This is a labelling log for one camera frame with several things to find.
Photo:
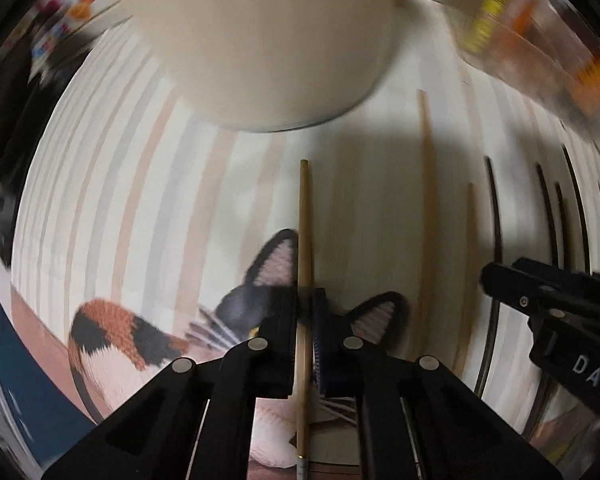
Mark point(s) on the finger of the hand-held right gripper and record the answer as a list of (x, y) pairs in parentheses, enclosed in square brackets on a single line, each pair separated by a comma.
[(555, 271), (510, 282)]

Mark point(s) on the colourful wall stickers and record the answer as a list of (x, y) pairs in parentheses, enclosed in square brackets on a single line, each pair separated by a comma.
[(62, 15)]

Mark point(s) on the striped cat print mat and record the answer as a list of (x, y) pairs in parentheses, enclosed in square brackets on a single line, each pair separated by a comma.
[(130, 185)]

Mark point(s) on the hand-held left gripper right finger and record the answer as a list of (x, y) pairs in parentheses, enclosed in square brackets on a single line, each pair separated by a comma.
[(320, 350)]

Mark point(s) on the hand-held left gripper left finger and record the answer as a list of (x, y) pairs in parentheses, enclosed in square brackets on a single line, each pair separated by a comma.
[(280, 350)]

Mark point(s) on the cream utensil holder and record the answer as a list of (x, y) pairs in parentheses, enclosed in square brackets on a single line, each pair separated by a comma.
[(260, 40)]

